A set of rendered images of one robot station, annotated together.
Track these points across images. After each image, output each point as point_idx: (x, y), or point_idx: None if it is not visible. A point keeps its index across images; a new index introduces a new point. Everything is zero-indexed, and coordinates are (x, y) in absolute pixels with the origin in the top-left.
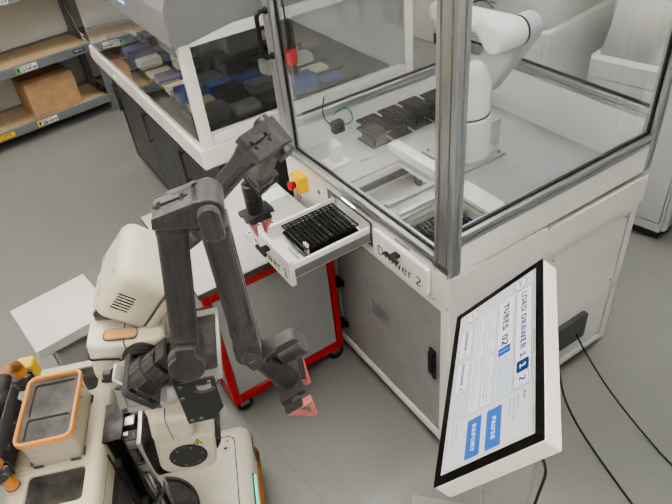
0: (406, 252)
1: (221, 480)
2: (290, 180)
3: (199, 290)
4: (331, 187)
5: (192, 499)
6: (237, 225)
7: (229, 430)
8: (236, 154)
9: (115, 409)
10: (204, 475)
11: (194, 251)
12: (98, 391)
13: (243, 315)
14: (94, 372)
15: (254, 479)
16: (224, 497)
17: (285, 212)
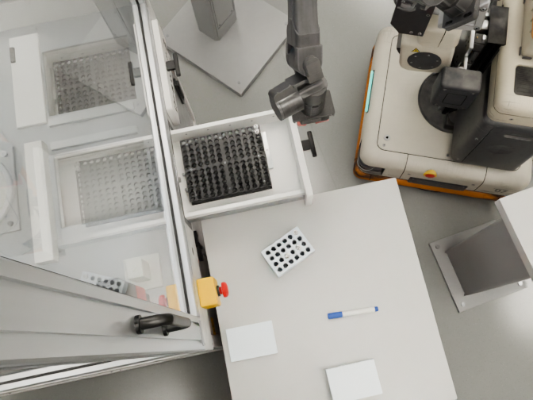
0: (159, 52)
1: (396, 109)
2: (212, 345)
3: (392, 184)
4: (181, 204)
5: (423, 105)
6: (316, 295)
7: (379, 155)
8: None
9: (496, 36)
10: (410, 120)
11: (386, 265)
12: (514, 59)
13: None
14: (519, 86)
15: (367, 105)
16: (396, 94)
17: (243, 292)
